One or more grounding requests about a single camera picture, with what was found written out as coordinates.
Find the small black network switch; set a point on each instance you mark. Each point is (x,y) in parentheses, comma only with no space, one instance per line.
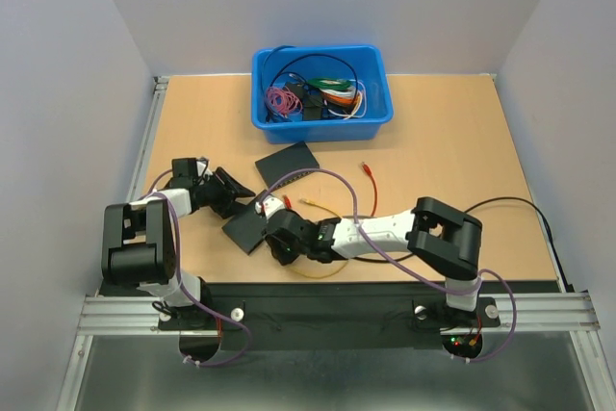
(281,163)

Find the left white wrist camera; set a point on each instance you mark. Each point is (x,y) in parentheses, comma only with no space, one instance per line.
(200,171)

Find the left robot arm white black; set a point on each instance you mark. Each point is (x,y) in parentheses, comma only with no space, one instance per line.
(141,241)

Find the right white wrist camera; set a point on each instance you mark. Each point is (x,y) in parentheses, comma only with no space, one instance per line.
(268,206)

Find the black adapter in bin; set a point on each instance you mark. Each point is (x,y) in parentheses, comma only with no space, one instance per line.
(302,102)

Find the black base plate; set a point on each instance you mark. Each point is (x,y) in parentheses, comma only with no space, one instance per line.
(320,316)

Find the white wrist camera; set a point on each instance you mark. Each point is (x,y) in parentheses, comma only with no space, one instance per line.
(268,206)
(200,171)

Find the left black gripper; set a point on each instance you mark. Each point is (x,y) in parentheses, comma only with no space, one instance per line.
(229,192)

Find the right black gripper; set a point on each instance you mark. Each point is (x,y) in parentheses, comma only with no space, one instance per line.
(283,258)

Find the blue plastic bin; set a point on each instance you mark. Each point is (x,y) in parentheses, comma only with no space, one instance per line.
(350,79)

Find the large black network switch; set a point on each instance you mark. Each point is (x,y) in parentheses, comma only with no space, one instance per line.
(245,229)

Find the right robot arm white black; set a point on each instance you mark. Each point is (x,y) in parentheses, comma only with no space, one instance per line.
(444,238)

